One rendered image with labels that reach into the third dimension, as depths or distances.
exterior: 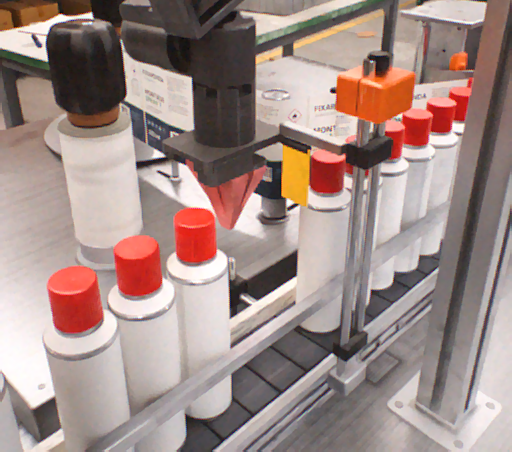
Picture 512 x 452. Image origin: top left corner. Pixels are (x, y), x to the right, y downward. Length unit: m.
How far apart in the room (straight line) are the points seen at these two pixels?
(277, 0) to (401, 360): 1.90
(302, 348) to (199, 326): 0.18
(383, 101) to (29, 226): 0.60
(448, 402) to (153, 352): 0.31
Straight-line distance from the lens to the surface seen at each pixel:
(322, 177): 0.58
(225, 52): 0.51
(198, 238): 0.47
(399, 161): 0.67
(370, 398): 0.69
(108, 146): 0.71
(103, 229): 0.76
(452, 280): 0.58
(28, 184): 1.03
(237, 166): 0.54
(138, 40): 0.57
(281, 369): 0.64
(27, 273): 0.81
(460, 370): 0.63
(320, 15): 2.51
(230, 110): 0.52
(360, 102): 0.45
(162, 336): 0.48
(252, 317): 0.65
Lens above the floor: 1.33
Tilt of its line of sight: 29 degrees down
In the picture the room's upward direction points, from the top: straight up
